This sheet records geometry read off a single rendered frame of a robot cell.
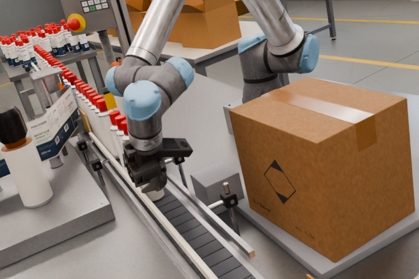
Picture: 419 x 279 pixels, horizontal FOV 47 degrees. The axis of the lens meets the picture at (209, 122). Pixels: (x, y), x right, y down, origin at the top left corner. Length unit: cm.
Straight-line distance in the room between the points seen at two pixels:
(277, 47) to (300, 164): 57
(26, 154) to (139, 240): 42
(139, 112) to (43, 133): 75
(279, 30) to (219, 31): 184
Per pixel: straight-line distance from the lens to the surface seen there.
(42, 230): 139
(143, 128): 102
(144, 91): 99
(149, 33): 119
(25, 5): 918
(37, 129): 169
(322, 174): 92
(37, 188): 149
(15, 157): 146
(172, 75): 105
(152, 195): 130
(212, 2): 318
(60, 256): 134
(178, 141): 117
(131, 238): 130
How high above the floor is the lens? 151
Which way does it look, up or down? 21 degrees down
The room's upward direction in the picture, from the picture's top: 13 degrees counter-clockwise
